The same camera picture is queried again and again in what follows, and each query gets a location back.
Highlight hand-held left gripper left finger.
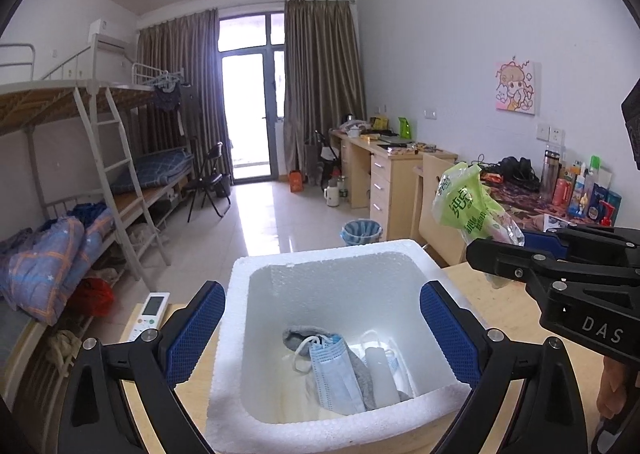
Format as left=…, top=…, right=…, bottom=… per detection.
left=57, top=281, right=227, bottom=454

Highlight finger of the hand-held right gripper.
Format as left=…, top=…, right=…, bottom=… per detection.
left=465, top=237, right=640, bottom=288
left=522, top=225, right=640, bottom=257

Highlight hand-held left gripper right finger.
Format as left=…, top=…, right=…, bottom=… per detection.
left=419, top=281, right=589, bottom=454

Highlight white face mask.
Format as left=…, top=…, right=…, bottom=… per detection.
left=350, top=329, right=416, bottom=400

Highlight green tissue packet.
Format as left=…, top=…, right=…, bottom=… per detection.
left=432, top=161, right=526, bottom=290

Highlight white foam tube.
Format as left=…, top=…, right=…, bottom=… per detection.
left=365, top=345, right=401, bottom=405

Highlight grey sock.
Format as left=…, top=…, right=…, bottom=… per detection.
left=282, top=324, right=381, bottom=410

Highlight blue face mask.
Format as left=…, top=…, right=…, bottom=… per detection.
left=307, top=337, right=368, bottom=416

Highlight white foam box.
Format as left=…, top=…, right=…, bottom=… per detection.
left=206, top=238, right=493, bottom=454

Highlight person's right hand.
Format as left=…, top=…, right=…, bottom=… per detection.
left=602, top=359, right=632, bottom=421

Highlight white remote control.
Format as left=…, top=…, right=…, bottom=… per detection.
left=129, top=291, right=171, bottom=341

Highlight wooden chair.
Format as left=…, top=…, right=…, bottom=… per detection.
left=417, top=154, right=481, bottom=265

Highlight clear tumbler bottle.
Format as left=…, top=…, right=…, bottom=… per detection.
left=540, top=149, right=561, bottom=202

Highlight black bag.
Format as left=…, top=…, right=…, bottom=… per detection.
left=500, top=157, right=536, bottom=182

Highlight green box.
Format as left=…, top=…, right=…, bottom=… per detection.
left=589, top=157, right=612, bottom=190

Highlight red cloth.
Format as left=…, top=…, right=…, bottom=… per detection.
left=70, top=277, right=116, bottom=317

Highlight blue trash bin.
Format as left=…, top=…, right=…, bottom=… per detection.
left=341, top=218, right=383, bottom=247

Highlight wooden desk with drawers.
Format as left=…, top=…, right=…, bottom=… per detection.
left=330, top=129, right=458, bottom=242

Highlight black folding chair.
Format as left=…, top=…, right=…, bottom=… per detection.
left=182, top=141, right=233, bottom=222

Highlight blue orange patterned blanket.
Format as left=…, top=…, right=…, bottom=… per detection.
left=0, top=207, right=118, bottom=325

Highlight blue checked quilt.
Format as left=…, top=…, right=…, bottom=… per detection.
left=112, top=149, right=193, bottom=192

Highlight white bunk bed ladder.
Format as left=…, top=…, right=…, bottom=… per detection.
left=75, top=84, right=171, bottom=280

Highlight glass balcony door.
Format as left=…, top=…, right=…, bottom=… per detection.
left=218, top=9, right=287, bottom=180

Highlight brown curtain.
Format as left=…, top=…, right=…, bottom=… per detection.
left=284, top=0, right=368, bottom=175
left=137, top=9, right=233, bottom=180

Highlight hanging dark clothes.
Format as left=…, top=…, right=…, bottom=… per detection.
left=152, top=82, right=183, bottom=110

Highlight metal bunk bed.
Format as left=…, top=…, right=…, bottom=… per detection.
left=0, top=44, right=196, bottom=415

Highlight white air conditioner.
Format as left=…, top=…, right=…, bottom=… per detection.
left=87, top=19, right=128, bottom=52

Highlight white wall socket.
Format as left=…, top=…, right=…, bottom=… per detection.
left=536, top=123, right=566, bottom=144

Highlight pink cartoon wall picture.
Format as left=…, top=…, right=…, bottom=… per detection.
left=494, top=60, right=541, bottom=116

